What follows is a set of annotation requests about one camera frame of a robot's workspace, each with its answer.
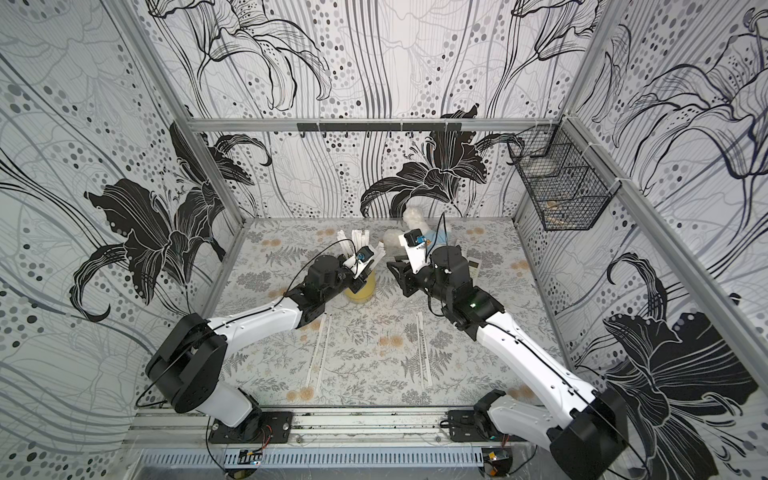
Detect aluminium frame post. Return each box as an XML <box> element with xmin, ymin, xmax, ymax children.
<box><xmin>102</xmin><ymin>1</ymin><xmax>246</xmax><ymax>230</ymax></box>

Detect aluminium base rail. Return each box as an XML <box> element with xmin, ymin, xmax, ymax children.
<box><xmin>125</xmin><ymin>407</ymin><xmax>453</xmax><ymax>446</ymax></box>

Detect black wire basket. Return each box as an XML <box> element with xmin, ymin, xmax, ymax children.
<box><xmin>506</xmin><ymin>124</ymin><xmax>614</xmax><ymax>232</ymax></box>

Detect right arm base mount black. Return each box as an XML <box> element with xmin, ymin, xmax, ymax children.
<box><xmin>439</xmin><ymin>389</ymin><xmax>523</xmax><ymax>444</ymax></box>

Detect horizontal aluminium back bar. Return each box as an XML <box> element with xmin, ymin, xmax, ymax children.
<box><xmin>187</xmin><ymin>118</ymin><xmax>558</xmax><ymax>133</ymax></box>

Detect white slotted cable duct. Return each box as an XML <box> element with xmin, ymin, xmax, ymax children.
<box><xmin>142</xmin><ymin>447</ymin><xmax>483</xmax><ymax>469</ymax></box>

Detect white remote control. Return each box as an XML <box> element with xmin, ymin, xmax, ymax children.
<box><xmin>468</xmin><ymin>258</ymin><xmax>481</xmax><ymax>280</ymax></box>

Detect white plush bunny toy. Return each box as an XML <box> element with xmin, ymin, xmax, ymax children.
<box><xmin>383</xmin><ymin>207</ymin><xmax>454</xmax><ymax>249</ymax></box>

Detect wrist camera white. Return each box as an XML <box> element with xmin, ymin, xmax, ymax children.
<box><xmin>399</xmin><ymin>229</ymin><xmax>428</xmax><ymax>274</ymax></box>
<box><xmin>343</xmin><ymin>246</ymin><xmax>376</xmax><ymax>279</ymax></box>

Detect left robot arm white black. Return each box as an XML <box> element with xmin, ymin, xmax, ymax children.
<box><xmin>145</xmin><ymin>248</ymin><xmax>379</xmax><ymax>429</ymax></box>

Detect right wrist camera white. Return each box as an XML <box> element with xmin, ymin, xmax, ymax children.
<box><xmin>399</xmin><ymin>229</ymin><xmax>428</xmax><ymax>274</ymax></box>

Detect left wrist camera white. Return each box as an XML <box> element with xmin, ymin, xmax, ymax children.
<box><xmin>343</xmin><ymin>246</ymin><xmax>376</xmax><ymax>279</ymax></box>

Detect yellow metal cup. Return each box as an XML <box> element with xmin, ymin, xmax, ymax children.
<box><xmin>344</xmin><ymin>272</ymin><xmax>376</xmax><ymax>303</ymax></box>

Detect bundle of wrapped straws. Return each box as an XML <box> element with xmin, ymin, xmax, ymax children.
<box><xmin>336</xmin><ymin>230</ymin><xmax>386</xmax><ymax>270</ymax></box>

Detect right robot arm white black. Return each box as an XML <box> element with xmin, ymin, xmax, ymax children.
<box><xmin>387</xmin><ymin>246</ymin><xmax>629</xmax><ymax>479</ymax></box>

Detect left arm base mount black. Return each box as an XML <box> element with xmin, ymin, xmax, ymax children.
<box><xmin>208</xmin><ymin>406</ymin><xmax>294</xmax><ymax>445</ymax></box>

